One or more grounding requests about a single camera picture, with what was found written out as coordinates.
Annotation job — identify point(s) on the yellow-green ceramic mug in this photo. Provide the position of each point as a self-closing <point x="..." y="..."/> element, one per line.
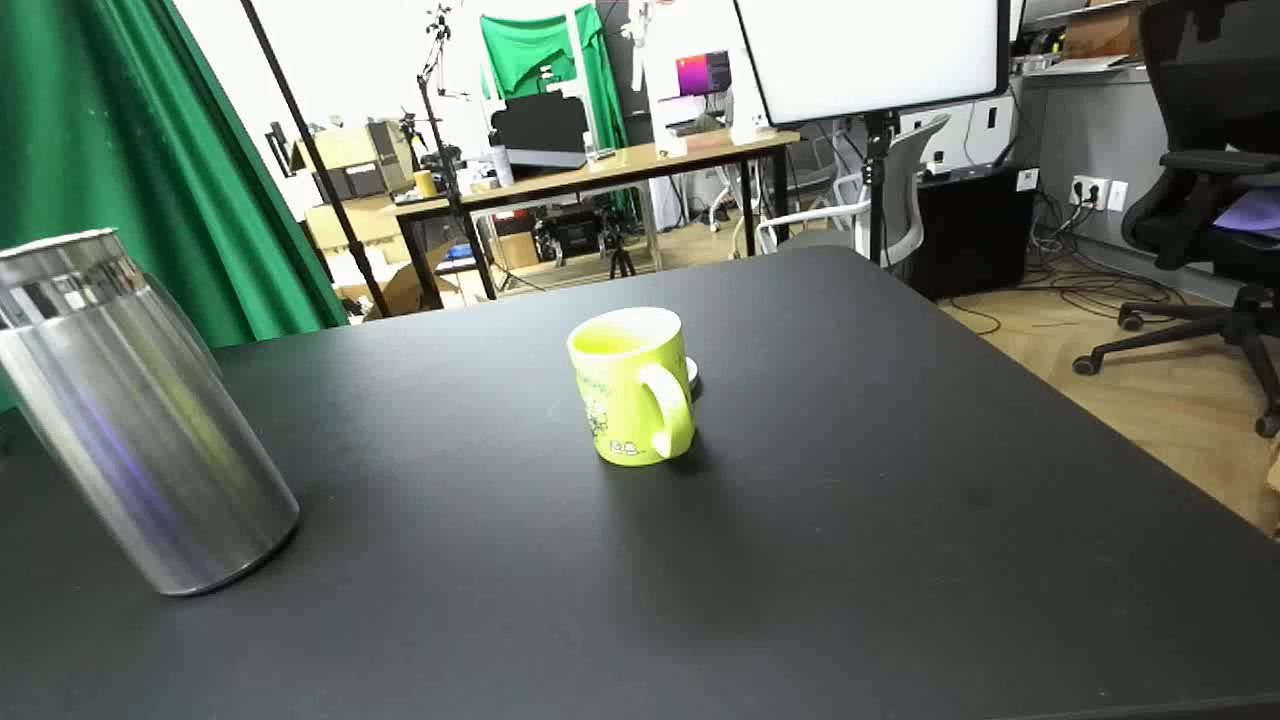
<point x="634" y="381"/>

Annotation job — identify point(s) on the black printer on desk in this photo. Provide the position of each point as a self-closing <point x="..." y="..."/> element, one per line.
<point x="542" y="130"/>

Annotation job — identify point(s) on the wooden background desk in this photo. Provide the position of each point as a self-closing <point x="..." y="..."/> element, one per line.
<point x="624" y="166"/>

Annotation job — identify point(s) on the black tripod stand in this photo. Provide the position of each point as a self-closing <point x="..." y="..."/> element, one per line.
<point x="438" y="32"/>

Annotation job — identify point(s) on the green cloth in background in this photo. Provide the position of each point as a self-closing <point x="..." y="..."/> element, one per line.
<point x="539" y="54"/>

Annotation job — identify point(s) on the large white display screen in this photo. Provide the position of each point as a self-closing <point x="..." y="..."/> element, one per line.
<point x="848" y="56"/>

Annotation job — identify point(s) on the black cabinet box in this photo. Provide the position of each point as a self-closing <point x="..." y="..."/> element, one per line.
<point x="973" y="233"/>

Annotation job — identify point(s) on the silver metal cylinder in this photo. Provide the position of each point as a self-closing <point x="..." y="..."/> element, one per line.
<point x="130" y="403"/>

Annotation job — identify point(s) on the green curtain backdrop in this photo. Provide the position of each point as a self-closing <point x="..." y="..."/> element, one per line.
<point x="114" y="119"/>

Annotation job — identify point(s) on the black office chair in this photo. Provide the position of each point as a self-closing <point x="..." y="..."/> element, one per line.
<point x="1212" y="70"/>

